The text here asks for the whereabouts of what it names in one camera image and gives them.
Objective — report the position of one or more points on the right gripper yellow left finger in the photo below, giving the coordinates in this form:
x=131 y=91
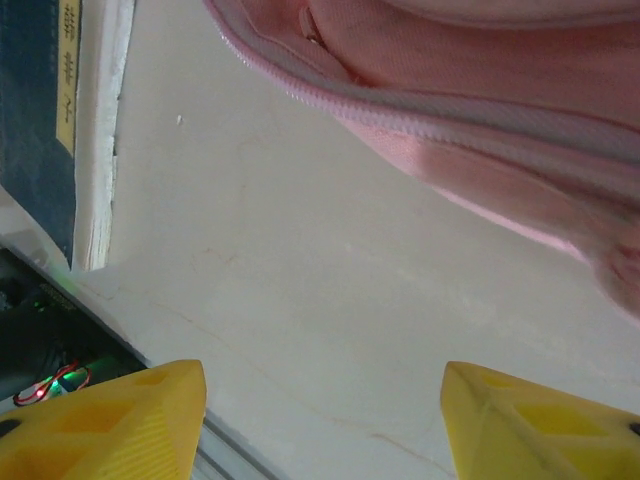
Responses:
x=100 y=440

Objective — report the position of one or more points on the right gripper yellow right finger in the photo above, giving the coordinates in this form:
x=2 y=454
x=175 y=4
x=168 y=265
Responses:
x=540 y=440

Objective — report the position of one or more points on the blue notebook with yellow label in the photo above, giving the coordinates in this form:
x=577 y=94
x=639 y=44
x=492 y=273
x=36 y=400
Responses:
x=30 y=125

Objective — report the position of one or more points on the pink school backpack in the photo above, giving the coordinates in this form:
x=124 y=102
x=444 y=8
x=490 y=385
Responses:
x=450 y=75

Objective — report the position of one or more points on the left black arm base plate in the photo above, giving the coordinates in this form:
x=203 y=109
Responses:
x=50 y=330

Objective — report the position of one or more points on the aluminium front rail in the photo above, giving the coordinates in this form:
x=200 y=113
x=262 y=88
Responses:
x=225 y=450

